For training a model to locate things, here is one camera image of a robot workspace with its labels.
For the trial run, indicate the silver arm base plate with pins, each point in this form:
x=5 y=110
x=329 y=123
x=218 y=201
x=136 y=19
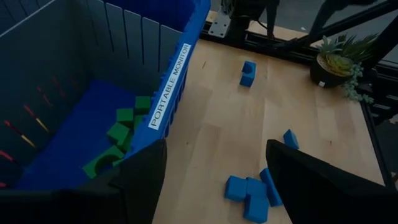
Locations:
x=219 y=25

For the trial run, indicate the green cube block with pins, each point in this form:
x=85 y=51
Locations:
x=119 y=134

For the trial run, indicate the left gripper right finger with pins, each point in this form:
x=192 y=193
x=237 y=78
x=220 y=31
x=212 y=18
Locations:
x=326 y=202

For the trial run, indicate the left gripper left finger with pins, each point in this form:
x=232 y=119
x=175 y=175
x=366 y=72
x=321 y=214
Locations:
x=77 y=208

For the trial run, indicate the large blue plastic bin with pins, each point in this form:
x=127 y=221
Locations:
x=93 y=102

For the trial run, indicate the black aluminium rig frame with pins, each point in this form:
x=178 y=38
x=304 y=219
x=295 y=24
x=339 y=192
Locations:
x=280 y=46

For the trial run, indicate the blue cube block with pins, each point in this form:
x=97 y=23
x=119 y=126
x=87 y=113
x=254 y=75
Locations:
x=290 y=139

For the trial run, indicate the grey divider with short slots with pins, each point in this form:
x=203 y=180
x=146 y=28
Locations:
x=37 y=62

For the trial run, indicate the grey divider with long slots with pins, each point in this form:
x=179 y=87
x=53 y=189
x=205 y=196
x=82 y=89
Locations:
x=133 y=37

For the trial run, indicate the potted succulent plant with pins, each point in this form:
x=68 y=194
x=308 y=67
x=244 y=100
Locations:
x=337 y=63

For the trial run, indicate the green arch block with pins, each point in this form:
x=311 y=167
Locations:
x=90 y=168

